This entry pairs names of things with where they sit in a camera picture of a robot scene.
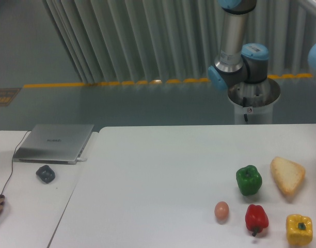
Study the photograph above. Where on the triangular toasted bread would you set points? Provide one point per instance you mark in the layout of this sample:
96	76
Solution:
289	177

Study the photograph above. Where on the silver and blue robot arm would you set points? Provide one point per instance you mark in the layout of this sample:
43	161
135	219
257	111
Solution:
242	69

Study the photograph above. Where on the green bell pepper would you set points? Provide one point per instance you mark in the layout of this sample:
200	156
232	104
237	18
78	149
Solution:
249	180

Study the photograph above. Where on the yellow bell pepper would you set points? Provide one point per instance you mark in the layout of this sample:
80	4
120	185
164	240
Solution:
299	229

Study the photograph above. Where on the red bell pepper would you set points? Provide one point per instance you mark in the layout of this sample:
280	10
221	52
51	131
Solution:
256	219

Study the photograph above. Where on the brown egg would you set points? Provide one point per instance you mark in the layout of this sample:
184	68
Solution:
221	210

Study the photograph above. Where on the grey pleated curtain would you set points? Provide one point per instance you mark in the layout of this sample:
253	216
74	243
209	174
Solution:
121	41

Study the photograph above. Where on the white usb plug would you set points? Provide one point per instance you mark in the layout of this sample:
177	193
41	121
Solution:
81	159

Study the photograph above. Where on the silver closed laptop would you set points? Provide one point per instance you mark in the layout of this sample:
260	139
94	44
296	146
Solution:
54	144

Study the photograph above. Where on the small black plastic object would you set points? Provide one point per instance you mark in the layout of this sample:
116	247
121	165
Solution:
45	174

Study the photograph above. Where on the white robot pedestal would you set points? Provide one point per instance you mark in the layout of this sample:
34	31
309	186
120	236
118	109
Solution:
254	103

